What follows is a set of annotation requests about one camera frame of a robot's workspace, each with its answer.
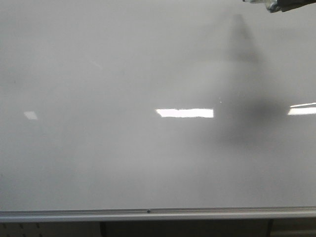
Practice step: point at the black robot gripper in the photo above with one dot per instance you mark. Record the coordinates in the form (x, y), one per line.
(287, 5)

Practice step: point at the black whiteboard marker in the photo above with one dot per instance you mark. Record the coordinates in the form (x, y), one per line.
(272, 6)

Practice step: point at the white whiteboard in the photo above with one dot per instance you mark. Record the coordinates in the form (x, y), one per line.
(137, 104)

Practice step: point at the aluminium marker tray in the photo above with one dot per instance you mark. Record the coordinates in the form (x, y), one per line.
(157, 214)

